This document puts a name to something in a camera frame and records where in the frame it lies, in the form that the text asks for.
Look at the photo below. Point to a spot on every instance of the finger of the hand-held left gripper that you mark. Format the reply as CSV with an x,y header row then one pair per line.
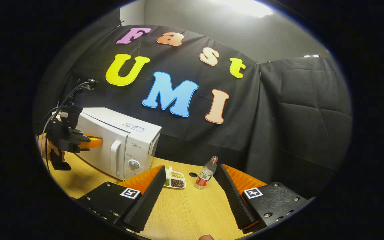
x,y
93,142

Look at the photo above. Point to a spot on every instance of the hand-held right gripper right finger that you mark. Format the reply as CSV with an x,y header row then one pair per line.
x,y
237,203

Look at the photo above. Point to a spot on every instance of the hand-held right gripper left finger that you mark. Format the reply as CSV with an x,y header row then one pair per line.
x,y
145,203

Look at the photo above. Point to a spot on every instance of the white microwave oven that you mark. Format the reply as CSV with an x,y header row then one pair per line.
x,y
112,133

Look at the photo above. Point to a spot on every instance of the white divided dish of beans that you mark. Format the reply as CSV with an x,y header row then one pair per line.
x,y
176,180

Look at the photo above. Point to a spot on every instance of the clear red label water bottle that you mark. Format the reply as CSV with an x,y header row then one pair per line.
x,y
205,175

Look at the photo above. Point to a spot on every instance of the black table grommet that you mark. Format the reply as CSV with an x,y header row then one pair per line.
x,y
193,174

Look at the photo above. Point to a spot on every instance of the black backdrop cloth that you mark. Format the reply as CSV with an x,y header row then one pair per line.
x,y
295,133

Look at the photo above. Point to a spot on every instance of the small ceiling light panel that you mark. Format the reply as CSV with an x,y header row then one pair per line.
x,y
312,56

